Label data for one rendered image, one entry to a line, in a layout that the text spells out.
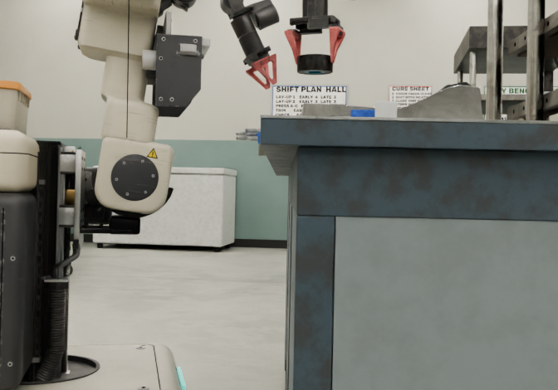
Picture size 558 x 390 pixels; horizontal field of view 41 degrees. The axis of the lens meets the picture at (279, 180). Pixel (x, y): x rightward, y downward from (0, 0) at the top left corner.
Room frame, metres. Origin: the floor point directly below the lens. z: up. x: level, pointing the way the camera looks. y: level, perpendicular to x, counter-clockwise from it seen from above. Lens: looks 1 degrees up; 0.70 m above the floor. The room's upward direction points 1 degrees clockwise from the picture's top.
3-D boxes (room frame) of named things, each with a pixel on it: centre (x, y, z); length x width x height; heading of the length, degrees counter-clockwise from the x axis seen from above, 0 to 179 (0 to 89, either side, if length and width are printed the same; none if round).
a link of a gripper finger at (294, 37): (1.67, -0.05, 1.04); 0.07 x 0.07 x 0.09; 70
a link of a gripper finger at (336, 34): (1.65, -0.10, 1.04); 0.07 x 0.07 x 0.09; 70
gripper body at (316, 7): (1.66, -0.07, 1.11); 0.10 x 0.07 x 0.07; 70
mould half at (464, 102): (1.70, -0.30, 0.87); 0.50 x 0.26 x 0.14; 90
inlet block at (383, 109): (1.25, -0.13, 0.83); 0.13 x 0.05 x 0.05; 81
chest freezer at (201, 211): (8.67, 1.31, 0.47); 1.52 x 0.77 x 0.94; 82
